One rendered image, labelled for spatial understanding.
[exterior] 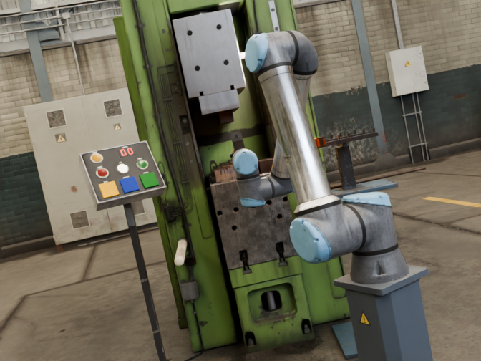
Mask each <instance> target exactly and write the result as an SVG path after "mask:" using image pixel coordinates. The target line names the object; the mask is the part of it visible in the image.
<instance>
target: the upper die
mask: <svg viewBox="0 0 481 361"><path fill-rule="evenodd" d="M198 99H199V104H200V111H201V114H202V118H204V117H211V116H215V115H217V114H218V113H219V112H225V111H228V110H232V111H233V112H235V111H236V110H237V109H239V108H240V103H239V99H238V93H237V89H235V90H228V91H225V92H218V93H214V94H210V95H203V96H199V97H198Z"/></svg>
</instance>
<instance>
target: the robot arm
mask: <svg viewBox="0 0 481 361"><path fill-rule="evenodd" d="M245 61H246V66H247V68H248V70H249V71H250V72H252V73H256V74H257V76H258V80H259V81H260V83H261V87H262V89H263V93H264V96H265V99H266V103H267V106H268V109H269V112H270V115H271V119H272V122H273V126H274V128H275V131H276V135H277V139H276V148H275V153H274V158H273V167H272V169H271V174H270V175H267V176H264V177H262V178H260V174H259V170H258V159H257V156H256V154H255V153H254V152H252V151H251V150H247V149H246V148H245V145H244V142H243V138H242V135H241V132H236V133H231V134H230V137H231V140H232V143H233V148H234V151H235V152H234V153H231V154H230V157H231V158H232V162H233V166H234V168H235V176H236V180H237V184H238V190H239V194H240V201H241V204H242V206H244V207H256V206H263V205H265V201H267V200H269V199H271V198H275V197H279V196H283V195H288V194H290V193H293V192H294V193H295V196H296V200H297V203H298V205H297V207H296V210H295V211H294V214H295V217H296V219H294V220H293V221H292V223H291V226H290V237H291V241H292V244H293V245H294V248H295V250H296V252H297V253H298V255H299V256H300V257H301V258H302V259H303V260H305V261H307V262H308V263H311V264H317V263H321V262H326V261H329V260H331V259H335V258H337V257H339V256H343V255H345V254H349V253H351V252H352V260H351V269H350V277H351V280H352V281H353V282H356V283H359V284H381V283H386V282H390V281H395V280H398V279H401V278H403V277H405V276H406V275H408V273H409V265H408V263H407V262H406V260H405V258H404V256H403V255H402V253H401V251H400V250H399V245H398V241H397V233H396V229H395V225H394V217H393V213H392V205H391V203H390V200H389V196H388V195H387V194H386V193H382V192H371V193H357V194H352V195H348V196H344V197H343V198H342V203H343V205H342V203H341V200H340V198H338V197H336V196H335V195H333V194H332V192H331V189H330V187H329V182H328V180H327V177H326V174H325V170H324V167H323V164H322V162H321V157H320V155H319V151H318V148H317V146H316V141H315V139H314V135H313V133H312V130H311V126H310V123H309V121H308V117H307V114H306V103H307V98H308V91H309V87H310V82H311V76H313V75H314V74H316V72H317V69H318V56H317V53H316V50H315V47H314V46H313V44H312V43H311V41H310V40H309V39H308V38H307V37H306V36H305V35H303V34H302V33H300V32H297V31H294V30H287V31H283V32H271V33H261V34H257V35H253V36H252V37H251V38H250V39H249V40H248V42H247V45H246V50H245Z"/></svg>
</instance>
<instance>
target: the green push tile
mask: <svg viewBox="0 0 481 361"><path fill-rule="evenodd" d="M140 180H141V182H142V184H143V187H144V189H146V188H151V187H155V186H158V185H159V183H158V181H157V178H156V176H155V174H154V172H152V173H146V174H143V175H140Z"/></svg>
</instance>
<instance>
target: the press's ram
mask: <svg viewBox="0 0 481 361"><path fill-rule="evenodd" d="M172 22H173V28H174V32H175V38H176V42H177V46H178V51H179V55H180V61H181V65H182V69H183V75H184V79H185V85H186V89H187V92H188V98H189V101H190V104H193V103H196V102H199V99H198V97H199V96H203V95H210V94H214V93H218V92H225V91H228V90H235V89H237V93H238V94H240V93H242V91H243V90H244V89H245V87H246V83H245V79H244V75H243V68H242V64H241V59H245V52H242V53H239V50H238V43H237V39H236V35H235V29H234V26H233V19H232V15H231V11H230V9H225V10H220V11H214V12H210V13H206V14H199V15H195V16H188V17H184V18H180V19H173V20H172Z"/></svg>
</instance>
